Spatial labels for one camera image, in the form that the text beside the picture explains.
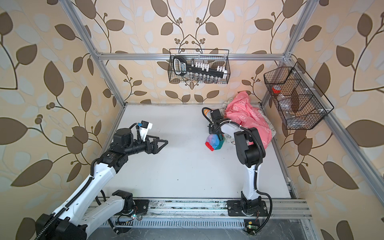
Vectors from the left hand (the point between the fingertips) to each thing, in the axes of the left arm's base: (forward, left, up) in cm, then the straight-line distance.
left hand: (163, 140), depth 73 cm
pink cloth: (+31, -44, -9) cm, 55 cm away
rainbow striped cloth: (+12, -27, -21) cm, 37 cm away
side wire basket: (+17, -68, +11) cm, 71 cm away
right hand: (+21, -28, -21) cm, 41 cm away
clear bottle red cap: (+15, -60, +10) cm, 62 cm away
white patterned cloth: (+13, -38, -17) cm, 43 cm away
